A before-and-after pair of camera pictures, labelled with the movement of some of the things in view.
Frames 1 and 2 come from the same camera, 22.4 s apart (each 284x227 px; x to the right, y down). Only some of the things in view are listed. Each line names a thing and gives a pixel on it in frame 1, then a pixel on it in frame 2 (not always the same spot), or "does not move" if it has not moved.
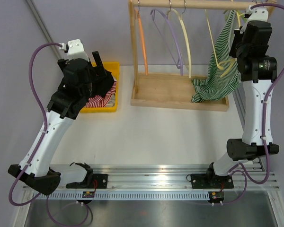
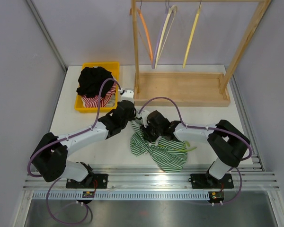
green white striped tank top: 223,73 → 170,154
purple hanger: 174,35 → 166,14
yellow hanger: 228,61 → 192,37
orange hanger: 145,48 → 146,30
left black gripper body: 91,68 → 131,117
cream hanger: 181,21 → 162,45
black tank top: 102,81 does not move
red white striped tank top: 96,101 does not move
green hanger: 226,15 → 184,149
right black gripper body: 240,47 → 151,132
